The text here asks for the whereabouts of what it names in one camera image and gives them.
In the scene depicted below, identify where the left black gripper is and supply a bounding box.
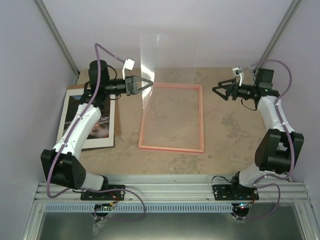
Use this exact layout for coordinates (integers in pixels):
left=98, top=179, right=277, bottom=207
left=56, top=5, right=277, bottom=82
left=104, top=75, right=153, bottom=97

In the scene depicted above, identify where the clear acrylic sheet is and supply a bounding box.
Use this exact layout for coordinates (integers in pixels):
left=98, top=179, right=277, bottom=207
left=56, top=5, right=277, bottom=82
left=140, top=33, right=199, bottom=149

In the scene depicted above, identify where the pink wooden picture frame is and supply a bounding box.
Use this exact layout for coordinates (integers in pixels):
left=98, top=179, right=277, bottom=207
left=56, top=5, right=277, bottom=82
left=138, top=83, right=205, bottom=154

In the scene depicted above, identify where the landscape photo print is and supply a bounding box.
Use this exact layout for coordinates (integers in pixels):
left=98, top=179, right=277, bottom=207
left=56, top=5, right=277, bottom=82
left=56, top=93, right=116, bottom=151

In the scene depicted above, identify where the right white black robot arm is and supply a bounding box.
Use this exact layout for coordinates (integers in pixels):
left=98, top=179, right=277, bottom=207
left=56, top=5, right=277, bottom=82
left=212, top=67, right=304, bottom=200

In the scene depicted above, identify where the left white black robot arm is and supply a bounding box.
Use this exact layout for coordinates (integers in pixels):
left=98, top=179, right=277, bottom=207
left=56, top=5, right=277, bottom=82
left=40, top=60, right=154, bottom=200

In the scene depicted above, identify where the brown cardboard backing board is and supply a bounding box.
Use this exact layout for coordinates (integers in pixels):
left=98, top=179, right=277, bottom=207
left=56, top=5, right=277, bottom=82
left=66, top=84, right=123, bottom=148

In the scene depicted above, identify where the right controller circuit board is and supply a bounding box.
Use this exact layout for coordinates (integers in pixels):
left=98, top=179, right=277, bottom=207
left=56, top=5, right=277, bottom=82
left=234, top=201, right=254, bottom=209

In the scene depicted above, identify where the controller circuit board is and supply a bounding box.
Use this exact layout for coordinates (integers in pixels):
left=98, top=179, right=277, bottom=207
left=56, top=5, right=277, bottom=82
left=234, top=201, right=254, bottom=209
left=93, top=202, right=117, bottom=212

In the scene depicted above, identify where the left controller circuit board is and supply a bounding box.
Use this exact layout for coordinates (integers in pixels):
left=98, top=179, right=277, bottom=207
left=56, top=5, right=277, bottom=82
left=93, top=202, right=117, bottom=212

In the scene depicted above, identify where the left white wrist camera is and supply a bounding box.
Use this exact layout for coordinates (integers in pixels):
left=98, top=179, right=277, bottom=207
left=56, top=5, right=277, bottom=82
left=122, top=58, right=135, bottom=80

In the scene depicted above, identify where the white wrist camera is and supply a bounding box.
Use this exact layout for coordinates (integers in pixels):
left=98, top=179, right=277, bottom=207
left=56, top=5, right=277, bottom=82
left=232, top=67, right=245, bottom=87
left=122, top=58, right=135, bottom=80

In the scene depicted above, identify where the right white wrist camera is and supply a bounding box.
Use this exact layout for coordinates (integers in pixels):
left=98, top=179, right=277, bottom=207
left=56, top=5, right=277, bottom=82
left=232, top=67, right=245, bottom=87

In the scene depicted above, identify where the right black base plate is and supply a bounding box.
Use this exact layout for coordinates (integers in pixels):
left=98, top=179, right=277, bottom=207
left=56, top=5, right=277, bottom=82
left=212, top=184, right=260, bottom=201

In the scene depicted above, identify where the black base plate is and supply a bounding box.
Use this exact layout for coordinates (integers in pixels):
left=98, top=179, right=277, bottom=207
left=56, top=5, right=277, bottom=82
left=212, top=184, right=260, bottom=201
left=80, top=184, right=126, bottom=202

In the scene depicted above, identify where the aluminium mounting rail bed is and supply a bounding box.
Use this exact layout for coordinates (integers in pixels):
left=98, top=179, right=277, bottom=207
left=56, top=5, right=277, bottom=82
left=34, top=159, right=311, bottom=205

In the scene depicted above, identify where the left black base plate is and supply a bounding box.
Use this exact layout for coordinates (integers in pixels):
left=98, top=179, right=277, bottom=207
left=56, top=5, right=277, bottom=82
left=80, top=184, right=126, bottom=202

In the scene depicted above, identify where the right aluminium corner post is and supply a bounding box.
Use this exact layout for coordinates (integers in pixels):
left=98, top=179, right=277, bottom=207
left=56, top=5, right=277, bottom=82
left=253, top=0, right=303, bottom=73

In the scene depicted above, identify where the aluminium corner post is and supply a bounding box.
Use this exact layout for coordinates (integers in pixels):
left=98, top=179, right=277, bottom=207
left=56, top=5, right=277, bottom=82
left=253, top=0, right=303, bottom=73
left=33, top=0, right=80, bottom=78

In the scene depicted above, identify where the left aluminium corner post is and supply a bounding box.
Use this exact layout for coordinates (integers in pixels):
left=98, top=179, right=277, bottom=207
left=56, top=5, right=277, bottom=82
left=33, top=0, right=80, bottom=78

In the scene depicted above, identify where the slotted blue cable duct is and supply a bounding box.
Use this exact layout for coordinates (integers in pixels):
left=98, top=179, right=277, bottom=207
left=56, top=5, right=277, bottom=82
left=44, top=203, right=233, bottom=213

